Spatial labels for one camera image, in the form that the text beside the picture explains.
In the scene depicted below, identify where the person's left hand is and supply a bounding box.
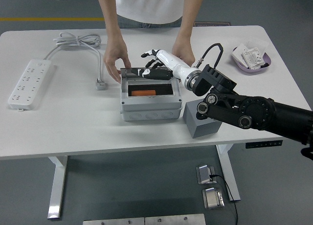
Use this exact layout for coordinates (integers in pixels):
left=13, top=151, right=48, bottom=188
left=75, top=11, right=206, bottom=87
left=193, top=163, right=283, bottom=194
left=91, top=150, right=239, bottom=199
left=171, top=38, right=195, bottom=66

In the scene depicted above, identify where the person's right hand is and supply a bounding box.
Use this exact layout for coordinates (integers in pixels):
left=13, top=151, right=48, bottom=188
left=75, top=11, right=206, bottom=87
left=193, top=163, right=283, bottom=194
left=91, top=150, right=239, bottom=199
left=104, top=38, right=132, bottom=84

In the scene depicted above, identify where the purple plastic dish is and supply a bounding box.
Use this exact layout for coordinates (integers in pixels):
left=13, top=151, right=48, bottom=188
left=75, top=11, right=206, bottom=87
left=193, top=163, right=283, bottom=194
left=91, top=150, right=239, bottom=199
left=231, top=45, right=272, bottom=75

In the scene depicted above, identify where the black floor cable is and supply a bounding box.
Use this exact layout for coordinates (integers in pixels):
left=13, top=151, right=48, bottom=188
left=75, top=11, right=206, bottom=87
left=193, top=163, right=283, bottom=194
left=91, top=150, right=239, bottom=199
left=209, top=173, right=239, bottom=225

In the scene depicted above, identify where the grey metal plate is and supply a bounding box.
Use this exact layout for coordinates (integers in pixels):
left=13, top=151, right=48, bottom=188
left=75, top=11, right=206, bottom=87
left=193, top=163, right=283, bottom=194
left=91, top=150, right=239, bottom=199
left=82, top=217, right=145, bottom=225

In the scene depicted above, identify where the dark floor sign plate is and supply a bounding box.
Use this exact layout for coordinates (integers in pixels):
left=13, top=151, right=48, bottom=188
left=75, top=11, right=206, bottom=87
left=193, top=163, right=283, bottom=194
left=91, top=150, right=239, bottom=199
left=194, top=21, right=231, bottom=27

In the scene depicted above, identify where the transparent hinged box lid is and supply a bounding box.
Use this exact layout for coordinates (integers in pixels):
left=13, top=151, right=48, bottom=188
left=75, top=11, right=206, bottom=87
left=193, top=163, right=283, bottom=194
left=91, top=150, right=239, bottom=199
left=120, top=67, right=173, bottom=79

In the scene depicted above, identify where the grey cube battery holder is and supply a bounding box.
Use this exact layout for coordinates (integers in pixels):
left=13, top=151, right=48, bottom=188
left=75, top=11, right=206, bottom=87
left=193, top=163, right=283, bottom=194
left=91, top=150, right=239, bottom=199
left=182, top=99, right=222, bottom=139

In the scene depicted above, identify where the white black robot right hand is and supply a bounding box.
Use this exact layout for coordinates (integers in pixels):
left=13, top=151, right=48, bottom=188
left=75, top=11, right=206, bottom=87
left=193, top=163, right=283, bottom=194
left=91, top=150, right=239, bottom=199
left=140, top=48, right=196, bottom=85

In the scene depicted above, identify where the white power cord with plug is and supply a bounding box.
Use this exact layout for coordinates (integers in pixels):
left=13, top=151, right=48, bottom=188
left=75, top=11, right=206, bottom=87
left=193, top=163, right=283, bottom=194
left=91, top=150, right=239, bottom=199
left=43, top=31, right=107, bottom=91

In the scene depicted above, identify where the white table leg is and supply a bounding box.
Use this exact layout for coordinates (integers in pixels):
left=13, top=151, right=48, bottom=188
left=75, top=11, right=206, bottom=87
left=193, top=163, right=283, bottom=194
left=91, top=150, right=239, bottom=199
left=47, top=156, right=68, bottom=220
left=216, top=143, right=242, bottom=202

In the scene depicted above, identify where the black table control panel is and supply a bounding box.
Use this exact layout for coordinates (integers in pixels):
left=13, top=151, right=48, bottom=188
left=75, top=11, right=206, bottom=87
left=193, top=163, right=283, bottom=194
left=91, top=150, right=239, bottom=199
left=245, top=139, right=283, bottom=149

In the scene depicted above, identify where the white printed socket module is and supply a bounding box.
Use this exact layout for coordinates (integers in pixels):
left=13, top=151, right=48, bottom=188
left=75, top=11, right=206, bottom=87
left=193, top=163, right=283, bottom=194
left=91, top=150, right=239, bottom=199
left=241, top=47, right=267, bottom=70

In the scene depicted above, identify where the grey plastic junction box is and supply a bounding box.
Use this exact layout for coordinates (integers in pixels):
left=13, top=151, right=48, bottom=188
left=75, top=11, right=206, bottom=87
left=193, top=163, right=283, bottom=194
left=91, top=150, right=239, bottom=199
left=119, top=67, right=183, bottom=122

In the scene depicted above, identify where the orange cylindrical battery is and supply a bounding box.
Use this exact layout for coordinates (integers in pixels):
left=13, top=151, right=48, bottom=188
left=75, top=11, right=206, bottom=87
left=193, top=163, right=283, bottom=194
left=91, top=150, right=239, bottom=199
left=131, top=89, right=157, bottom=97

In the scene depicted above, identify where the silver floor socket box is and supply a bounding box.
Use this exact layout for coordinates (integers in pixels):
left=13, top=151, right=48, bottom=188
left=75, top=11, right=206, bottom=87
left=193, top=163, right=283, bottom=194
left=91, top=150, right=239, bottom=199
left=201, top=187, right=225, bottom=210
left=195, top=163, right=218, bottom=185

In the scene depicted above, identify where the person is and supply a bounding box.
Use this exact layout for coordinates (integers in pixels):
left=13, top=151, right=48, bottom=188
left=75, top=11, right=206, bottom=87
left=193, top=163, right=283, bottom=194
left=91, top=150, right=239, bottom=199
left=114, top=0, right=183, bottom=29

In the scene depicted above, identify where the white power strip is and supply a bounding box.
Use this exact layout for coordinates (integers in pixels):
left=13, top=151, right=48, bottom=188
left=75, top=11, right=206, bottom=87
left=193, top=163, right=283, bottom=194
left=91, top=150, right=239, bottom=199
left=7, top=59, right=56, bottom=111

